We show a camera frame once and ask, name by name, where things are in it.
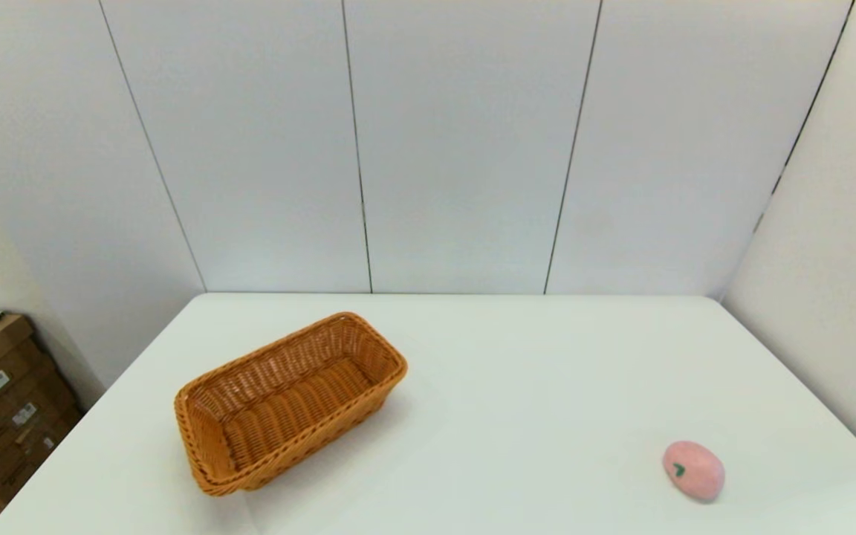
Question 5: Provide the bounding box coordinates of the orange wicker basket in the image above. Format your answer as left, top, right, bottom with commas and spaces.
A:
174, 311, 409, 497

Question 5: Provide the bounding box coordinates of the pink toy peach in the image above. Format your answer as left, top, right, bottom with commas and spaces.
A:
662, 440, 726, 504

